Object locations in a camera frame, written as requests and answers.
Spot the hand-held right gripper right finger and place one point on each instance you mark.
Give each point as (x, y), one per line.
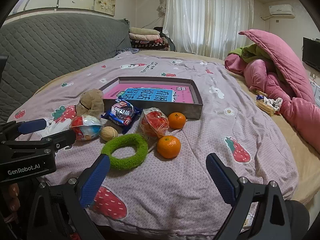
(220, 180)

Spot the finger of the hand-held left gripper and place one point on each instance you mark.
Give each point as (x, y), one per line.
(62, 138)
(32, 126)

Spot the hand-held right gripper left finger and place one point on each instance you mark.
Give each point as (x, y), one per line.
(95, 181)

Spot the red and blue toy egg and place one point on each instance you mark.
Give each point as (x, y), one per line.
(85, 127)

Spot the beige bath pouf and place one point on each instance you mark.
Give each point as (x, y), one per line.
(91, 102)

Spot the walnut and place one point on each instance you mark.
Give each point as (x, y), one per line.
(108, 133)

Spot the orange tangerine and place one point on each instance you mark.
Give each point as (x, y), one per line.
(177, 120)
(168, 147)

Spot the blue cookie packet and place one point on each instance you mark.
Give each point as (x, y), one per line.
(122, 116)

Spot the grey cardboard box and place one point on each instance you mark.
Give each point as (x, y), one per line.
(193, 111)

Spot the red ball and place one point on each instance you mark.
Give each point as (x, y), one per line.
(152, 123)

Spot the person's left hand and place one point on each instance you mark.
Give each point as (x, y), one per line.
(13, 195)

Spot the pink strawberry print blanket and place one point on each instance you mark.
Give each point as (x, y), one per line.
(200, 142)

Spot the grey quilted headboard cover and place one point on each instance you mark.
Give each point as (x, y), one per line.
(50, 50)

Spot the yellow wafer biscuit packet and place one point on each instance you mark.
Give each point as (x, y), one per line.
(265, 107)

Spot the pink book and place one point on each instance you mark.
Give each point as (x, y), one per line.
(185, 95)

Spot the blue candy wrapper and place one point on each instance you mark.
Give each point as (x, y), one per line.
(261, 97)

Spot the blue book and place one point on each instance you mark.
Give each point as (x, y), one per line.
(147, 95)

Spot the dark floral cloth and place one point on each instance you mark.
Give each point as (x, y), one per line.
(127, 51)

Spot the dark patterned folded blanket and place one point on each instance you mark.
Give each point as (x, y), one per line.
(147, 45)

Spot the pink folded blanket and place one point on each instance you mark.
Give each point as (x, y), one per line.
(145, 37)

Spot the white cabinet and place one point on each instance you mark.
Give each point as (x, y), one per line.
(315, 90)

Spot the green blanket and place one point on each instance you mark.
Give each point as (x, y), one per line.
(252, 51)

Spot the beige folded blanket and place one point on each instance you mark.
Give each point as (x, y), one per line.
(143, 30)

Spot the pink quilt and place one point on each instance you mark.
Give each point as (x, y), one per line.
(287, 62)

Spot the black television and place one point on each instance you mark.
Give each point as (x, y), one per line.
(311, 53)

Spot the white curtain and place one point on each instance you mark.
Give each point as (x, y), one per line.
(207, 17)

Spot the white air conditioner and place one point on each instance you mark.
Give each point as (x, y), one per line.
(281, 10)

